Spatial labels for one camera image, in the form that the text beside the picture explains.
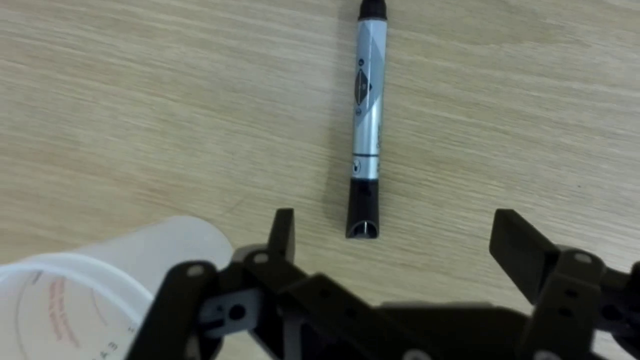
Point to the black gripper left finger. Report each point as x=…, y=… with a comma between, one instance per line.
x=201, y=312

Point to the black and silver marker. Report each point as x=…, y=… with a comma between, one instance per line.
x=368, y=101

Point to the translucent plastic measuring cup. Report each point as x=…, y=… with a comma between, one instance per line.
x=67, y=312

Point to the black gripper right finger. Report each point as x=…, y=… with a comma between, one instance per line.
x=567, y=307

